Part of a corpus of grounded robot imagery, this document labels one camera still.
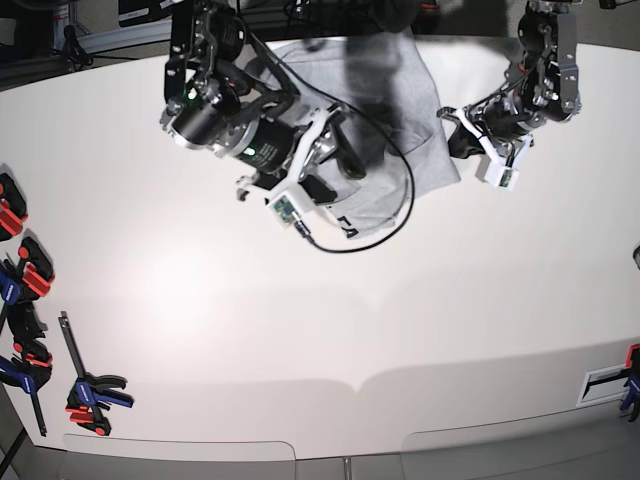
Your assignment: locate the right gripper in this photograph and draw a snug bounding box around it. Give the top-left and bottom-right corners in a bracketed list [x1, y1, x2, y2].
[234, 104, 366, 206]

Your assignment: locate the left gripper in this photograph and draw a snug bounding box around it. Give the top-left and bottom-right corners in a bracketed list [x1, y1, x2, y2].
[437, 105, 533, 168]

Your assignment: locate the grey T-shirt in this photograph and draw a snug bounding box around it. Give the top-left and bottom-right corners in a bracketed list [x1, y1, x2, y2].
[275, 31, 460, 239]

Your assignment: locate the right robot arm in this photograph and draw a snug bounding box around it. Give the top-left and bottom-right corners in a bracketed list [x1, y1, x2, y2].
[160, 1, 366, 206]

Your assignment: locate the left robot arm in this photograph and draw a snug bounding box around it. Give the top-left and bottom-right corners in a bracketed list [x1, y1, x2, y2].
[438, 1, 581, 168]

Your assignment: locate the blue clamp at right edge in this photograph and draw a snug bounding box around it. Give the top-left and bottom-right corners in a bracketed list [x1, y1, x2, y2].
[619, 344, 640, 423]

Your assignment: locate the blue clamp at edge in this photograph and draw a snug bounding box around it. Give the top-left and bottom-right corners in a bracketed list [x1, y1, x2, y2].
[619, 344, 640, 423]
[1, 260, 47, 436]

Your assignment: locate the red black clamp middle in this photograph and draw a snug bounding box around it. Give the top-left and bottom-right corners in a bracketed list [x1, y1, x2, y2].
[18, 236, 55, 299]

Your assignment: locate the red black clamp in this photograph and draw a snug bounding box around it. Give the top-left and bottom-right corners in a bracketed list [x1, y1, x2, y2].
[0, 173, 28, 242]
[18, 236, 55, 299]

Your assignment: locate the red black clamp upper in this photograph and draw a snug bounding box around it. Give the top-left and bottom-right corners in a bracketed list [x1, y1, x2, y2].
[0, 173, 28, 242]

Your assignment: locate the blue clamp at left edge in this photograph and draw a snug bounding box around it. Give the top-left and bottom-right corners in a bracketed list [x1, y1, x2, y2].
[1, 260, 47, 436]

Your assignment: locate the blue black bar clamp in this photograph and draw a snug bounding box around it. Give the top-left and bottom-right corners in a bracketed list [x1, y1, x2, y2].
[58, 311, 134, 437]

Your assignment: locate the blue clamp lower left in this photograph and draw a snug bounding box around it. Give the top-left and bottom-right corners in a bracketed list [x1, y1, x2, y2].
[1, 302, 53, 397]

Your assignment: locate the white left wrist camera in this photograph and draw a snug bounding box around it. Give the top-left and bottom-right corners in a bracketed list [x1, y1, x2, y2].
[483, 160, 520, 191]

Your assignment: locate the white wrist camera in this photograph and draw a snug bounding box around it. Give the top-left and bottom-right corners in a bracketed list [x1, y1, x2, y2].
[266, 183, 317, 236]
[483, 160, 520, 191]

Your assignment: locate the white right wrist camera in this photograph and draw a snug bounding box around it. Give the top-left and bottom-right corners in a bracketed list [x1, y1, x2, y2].
[266, 183, 317, 236]

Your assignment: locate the black camera cable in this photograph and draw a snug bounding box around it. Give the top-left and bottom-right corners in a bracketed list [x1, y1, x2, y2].
[234, 0, 416, 254]

